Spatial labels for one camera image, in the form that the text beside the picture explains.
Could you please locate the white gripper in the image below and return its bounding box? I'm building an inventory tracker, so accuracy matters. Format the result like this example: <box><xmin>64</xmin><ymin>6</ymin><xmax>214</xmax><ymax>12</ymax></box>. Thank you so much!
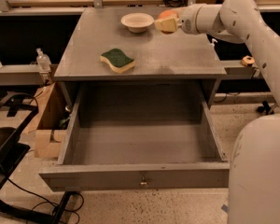
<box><xmin>155</xmin><ymin>5</ymin><xmax>197</xmax><ymax>35</ymax></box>

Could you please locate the orange fruit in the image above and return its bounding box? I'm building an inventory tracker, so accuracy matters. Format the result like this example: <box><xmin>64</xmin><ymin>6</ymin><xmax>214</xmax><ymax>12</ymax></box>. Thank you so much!
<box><xmin>158</xmin><ymin>9</ymin><xmax>178</xmax><ymax>19</ymax></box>

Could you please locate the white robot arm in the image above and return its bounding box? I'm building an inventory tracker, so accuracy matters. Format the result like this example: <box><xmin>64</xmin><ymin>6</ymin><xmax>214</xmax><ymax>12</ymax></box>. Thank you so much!
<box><xmin>155</xmin><ymin>0</ymin><xmax>280</xmax><ymax>224</ymax></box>

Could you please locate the grey cabinet counter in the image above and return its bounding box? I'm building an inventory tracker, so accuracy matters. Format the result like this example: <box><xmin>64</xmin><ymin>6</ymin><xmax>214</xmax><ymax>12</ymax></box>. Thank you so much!
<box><xmin>53</xmin><ymin>7</ymin><xmax>227</xmax><ymax>108</ymax></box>

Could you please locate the grey open top drawer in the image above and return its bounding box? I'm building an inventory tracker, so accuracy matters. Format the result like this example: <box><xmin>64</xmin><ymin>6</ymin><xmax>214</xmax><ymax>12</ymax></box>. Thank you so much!
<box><xmin>40</xmin><ymin>82</ymin><xmax>230</xmax><ymax>191</ymax></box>

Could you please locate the metal drawer knob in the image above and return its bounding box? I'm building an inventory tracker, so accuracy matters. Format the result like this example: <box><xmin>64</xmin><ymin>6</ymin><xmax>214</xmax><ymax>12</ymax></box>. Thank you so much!
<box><xmin>139</xmin><ymin>177</ymin><xmax>147</xmax><ymax>188</ymax></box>

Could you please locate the white ceramic bowl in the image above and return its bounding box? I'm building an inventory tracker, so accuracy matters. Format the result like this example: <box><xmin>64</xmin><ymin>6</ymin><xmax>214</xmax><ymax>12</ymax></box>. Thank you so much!
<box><xmin>121</xmin><ymin>13</ymin><xmax>154</xmax><ymax>34</ymax></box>

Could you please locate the green yellow sponge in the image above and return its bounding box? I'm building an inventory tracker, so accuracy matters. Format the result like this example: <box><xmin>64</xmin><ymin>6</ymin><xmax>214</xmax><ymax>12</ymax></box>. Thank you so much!
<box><xmin>100</xmin><ymin>49</ymin><xmax>135</xmax><ymax>74</ymax></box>

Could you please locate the clear plastic bottle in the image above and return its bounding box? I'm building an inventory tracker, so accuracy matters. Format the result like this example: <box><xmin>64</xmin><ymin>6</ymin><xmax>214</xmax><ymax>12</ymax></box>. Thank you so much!
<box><xmin>36</xmin><ymin>48</ymin><xmax>51</xmax><ymax>72</ymax></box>

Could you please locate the cardboard box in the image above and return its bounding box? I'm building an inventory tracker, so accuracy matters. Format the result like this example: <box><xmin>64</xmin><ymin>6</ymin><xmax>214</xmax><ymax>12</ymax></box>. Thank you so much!
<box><xmin>24</xmin><ymin>83</ymin><xmax>66</xmax><ymax>158</ymax></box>

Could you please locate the black chair frame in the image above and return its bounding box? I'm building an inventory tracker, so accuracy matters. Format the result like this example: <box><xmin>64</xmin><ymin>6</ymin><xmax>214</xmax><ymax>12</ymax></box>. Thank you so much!
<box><xmin>0</xmin><ymin>92</ymin><xmax>73</xmax><ymax>224</ymax></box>

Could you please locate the black floor cable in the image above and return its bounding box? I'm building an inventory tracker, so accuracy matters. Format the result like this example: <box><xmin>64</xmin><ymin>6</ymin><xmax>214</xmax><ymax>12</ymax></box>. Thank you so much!
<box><xmin>7</xmin><ymin>177</ymin><xmax>85</xmax><ymax>224</ymax></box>

